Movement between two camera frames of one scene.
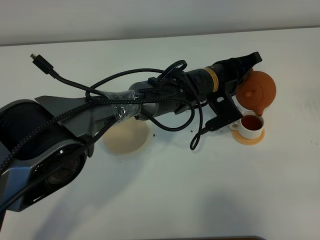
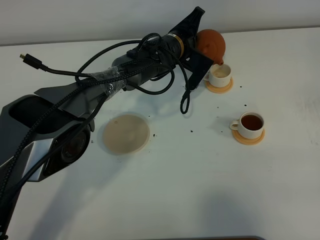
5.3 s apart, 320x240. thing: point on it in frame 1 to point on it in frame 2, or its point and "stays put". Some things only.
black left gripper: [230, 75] to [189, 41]
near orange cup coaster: [236, 135] stays put
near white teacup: [249, 126] stays put
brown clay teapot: [257, 91] to [211, 42]
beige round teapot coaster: [126, 136] stays put
